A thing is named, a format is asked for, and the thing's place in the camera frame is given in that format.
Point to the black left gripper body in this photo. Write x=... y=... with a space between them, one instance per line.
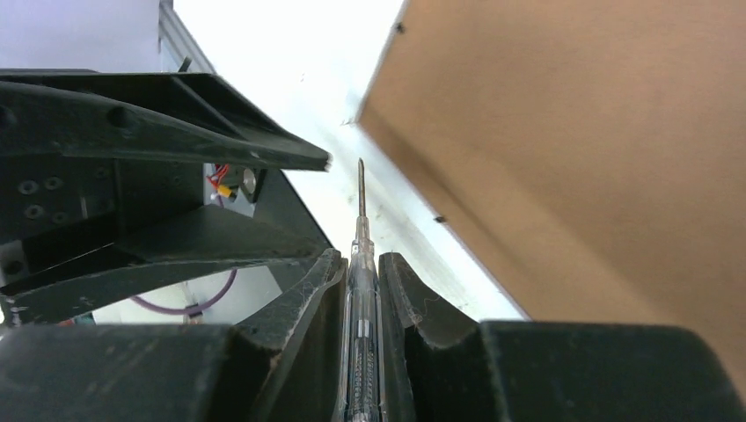
x=56 y=208

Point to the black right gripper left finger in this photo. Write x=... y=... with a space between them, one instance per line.
x=280 y=364

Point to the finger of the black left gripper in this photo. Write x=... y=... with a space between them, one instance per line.
x=73 y=270
x=181 y=117

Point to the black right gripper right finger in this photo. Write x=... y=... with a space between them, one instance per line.
x=449 y=367

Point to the clear handle screwdriver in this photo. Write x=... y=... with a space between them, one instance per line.
x=361 y=390

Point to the white picture frame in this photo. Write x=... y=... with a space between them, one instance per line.
x=591 y=154

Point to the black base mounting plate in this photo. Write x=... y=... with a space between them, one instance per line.
x=268 y=196

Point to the aluminium table front rail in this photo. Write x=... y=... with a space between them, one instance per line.
x=178 y=49

